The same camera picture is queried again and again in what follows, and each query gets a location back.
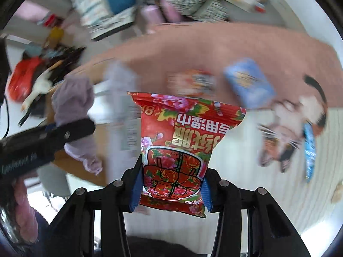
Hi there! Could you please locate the long blue snack packet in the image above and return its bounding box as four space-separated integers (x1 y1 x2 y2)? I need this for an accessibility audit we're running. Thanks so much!
304 122 316 183

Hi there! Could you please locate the lavender fuzzy cloth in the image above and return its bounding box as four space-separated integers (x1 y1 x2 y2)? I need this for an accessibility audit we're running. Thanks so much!
51 75 102 175

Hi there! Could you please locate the blue tissue pack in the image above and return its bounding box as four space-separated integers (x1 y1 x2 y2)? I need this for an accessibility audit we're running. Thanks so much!
224 58 275 109

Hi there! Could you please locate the red plastic bag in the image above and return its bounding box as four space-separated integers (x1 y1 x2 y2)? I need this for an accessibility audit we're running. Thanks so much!
7 57 44 102

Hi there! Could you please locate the orange panda snack bag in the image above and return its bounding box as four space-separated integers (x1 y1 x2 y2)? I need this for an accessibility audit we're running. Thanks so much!
167 70 216 98

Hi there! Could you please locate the plaid blue bedding pile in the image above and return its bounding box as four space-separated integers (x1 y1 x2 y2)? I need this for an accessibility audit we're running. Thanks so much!
71 0 137 41

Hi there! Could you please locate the patterned tote bag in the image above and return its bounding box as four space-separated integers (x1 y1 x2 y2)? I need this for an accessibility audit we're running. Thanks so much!
166 0 230 23

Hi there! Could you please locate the pink suitcase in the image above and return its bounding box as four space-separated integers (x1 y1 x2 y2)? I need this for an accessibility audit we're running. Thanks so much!
137 0 183 34

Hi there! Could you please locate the left hand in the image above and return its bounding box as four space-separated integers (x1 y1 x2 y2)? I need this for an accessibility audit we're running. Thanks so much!
14 178 38 243

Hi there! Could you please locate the white goose plush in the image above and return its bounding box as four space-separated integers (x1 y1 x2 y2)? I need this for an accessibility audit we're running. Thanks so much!
21 68 52 112

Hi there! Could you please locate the cardboard box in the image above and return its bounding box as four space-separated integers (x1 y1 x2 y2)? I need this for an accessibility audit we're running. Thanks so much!
47 60 141 186

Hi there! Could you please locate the red floral wipes pack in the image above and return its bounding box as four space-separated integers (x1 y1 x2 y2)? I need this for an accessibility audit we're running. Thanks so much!
130 92 246 218

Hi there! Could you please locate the pink cat rug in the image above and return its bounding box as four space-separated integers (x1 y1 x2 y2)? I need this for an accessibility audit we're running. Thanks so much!
67 22 343 247

